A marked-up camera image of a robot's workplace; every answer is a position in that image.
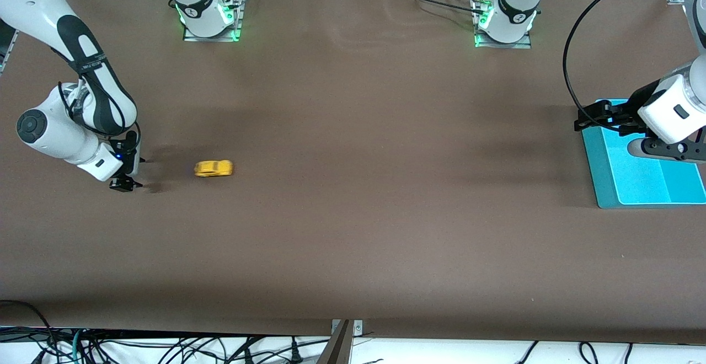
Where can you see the dark angled support beam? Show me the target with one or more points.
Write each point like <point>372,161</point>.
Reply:
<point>336,350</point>

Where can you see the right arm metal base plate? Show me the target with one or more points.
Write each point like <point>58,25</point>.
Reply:
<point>237,19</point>

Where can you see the teal plastic storage bin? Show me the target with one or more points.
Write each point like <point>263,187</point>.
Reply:
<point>640,187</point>

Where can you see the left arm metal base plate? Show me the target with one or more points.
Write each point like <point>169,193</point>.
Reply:
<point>503,45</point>

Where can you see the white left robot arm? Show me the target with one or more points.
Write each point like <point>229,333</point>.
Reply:
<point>518,5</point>

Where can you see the silver table edge bracket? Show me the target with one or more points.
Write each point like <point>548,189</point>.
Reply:
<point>358,328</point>

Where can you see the yellow toy beetle car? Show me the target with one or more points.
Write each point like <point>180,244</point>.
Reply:
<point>213,169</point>

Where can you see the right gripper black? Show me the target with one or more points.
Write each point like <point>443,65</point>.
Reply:
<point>128,161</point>

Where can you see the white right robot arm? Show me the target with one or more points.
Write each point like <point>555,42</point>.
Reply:
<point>55,132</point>

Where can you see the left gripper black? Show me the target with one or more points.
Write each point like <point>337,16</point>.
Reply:
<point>634,104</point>

